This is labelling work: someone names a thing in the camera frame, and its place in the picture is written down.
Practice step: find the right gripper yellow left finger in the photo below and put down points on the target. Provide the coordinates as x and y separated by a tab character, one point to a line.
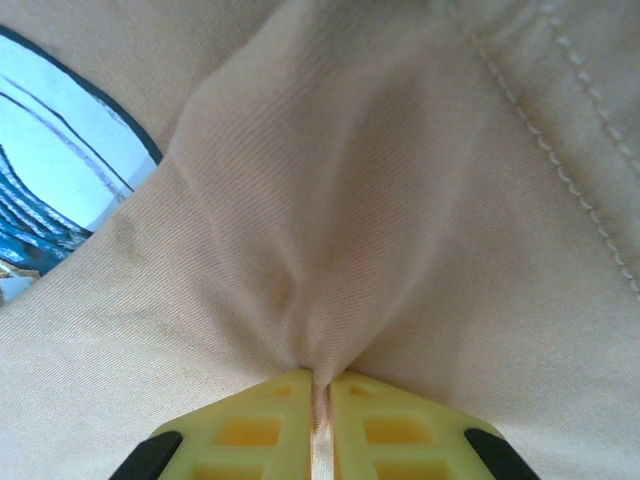
240	440

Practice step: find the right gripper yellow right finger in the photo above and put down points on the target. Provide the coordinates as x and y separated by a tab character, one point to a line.
405	440

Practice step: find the tan trousers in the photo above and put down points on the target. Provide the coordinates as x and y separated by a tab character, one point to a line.
400	200

